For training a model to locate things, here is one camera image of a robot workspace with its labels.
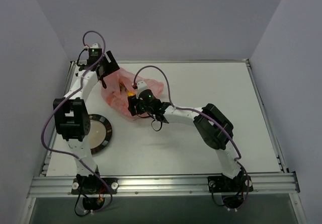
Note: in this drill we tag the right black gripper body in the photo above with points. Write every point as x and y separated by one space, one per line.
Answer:
131 105

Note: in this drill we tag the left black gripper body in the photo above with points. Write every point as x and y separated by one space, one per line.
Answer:
107 68

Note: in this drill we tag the fake yellow orange mango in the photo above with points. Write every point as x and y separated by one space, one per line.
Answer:
130 94

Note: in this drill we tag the pink plastic bag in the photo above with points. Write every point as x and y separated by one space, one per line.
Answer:
118 85

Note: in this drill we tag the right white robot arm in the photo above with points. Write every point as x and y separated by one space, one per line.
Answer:
214 128

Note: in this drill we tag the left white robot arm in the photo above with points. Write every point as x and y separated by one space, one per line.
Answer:
72 120

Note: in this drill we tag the black rimmed ceramic plate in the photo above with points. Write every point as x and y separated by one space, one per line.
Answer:
100 133

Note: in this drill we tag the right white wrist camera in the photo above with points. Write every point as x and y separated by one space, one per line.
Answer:
139 87

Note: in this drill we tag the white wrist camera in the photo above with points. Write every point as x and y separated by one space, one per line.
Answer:
93 46
139 87

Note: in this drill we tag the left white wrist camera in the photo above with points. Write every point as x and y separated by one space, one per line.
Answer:
93 46

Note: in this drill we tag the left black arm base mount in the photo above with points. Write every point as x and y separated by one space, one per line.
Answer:
92 194

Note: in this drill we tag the aluminium table frame rail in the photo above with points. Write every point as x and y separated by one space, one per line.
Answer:
175 160

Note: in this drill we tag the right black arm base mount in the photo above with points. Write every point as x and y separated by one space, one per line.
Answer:
230 193

